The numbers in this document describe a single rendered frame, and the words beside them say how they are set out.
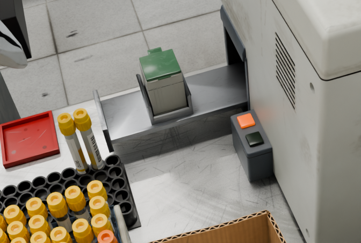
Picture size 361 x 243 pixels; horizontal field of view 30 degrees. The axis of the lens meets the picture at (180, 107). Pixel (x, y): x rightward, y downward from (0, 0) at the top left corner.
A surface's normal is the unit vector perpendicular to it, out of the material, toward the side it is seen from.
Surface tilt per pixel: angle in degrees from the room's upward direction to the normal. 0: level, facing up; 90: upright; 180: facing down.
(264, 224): 89
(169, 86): 90
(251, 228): 88
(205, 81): 0
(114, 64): 0
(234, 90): 0
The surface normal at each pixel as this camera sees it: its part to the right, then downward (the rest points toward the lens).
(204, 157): -0.12, -0.68
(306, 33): -0.96, 0.26
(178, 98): 0.26, 0.69
